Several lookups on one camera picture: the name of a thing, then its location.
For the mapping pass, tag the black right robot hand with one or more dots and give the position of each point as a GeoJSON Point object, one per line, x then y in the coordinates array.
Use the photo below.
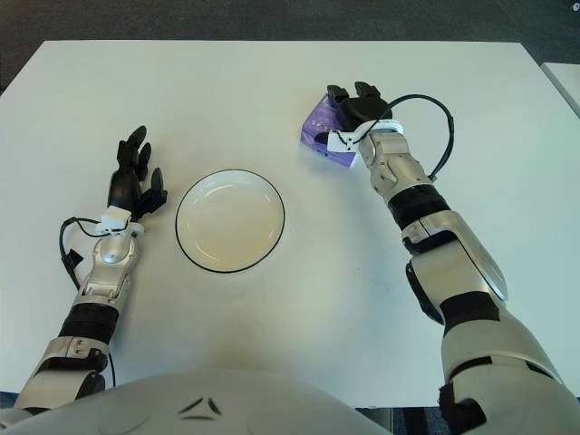
{"type": "Point", "coordinates": [364, 111]}

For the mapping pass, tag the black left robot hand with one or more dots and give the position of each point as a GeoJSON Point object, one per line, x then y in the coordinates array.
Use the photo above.
{"type": "Point", "coordinates": [122, 190]}

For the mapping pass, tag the purple tissue paper pack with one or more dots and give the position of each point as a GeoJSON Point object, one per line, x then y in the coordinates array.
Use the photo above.
{"type": "Point", "coordinates": [319, 120]}

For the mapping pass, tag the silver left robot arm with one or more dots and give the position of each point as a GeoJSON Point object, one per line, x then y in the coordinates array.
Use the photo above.
{"type": "Point", "coordinates": [113, 254]}

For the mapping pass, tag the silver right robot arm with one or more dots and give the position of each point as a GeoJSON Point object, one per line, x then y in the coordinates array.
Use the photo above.
{"type": "Point", "coordinates": [394, 158]}

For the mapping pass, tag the white plate with black rim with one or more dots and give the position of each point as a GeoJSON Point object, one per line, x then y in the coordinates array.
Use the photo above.
{"type": "Point", "coordinates": [229, 222]}

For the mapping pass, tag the white side table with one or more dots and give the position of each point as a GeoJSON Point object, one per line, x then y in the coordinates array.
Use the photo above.
{"type": "Point", "coordinates": [566, 81]}

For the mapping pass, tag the grey robot torso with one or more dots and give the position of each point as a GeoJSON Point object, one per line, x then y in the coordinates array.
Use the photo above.
{"type": "Point", "coordinates": [204, 389]}

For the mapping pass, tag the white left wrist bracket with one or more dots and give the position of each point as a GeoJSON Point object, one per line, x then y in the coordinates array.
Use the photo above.
{"type": "Point", "coordinates": [115, 217]}

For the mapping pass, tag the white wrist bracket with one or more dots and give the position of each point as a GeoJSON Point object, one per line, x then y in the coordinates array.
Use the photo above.
{"type": "Point", "coordinates": [337, 141]}
{"type": "Point", "coordinates": [115, 217]}

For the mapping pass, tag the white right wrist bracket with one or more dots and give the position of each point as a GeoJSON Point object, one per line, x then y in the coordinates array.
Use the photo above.
{"type": "Point", "coordinates": [337, 141]}

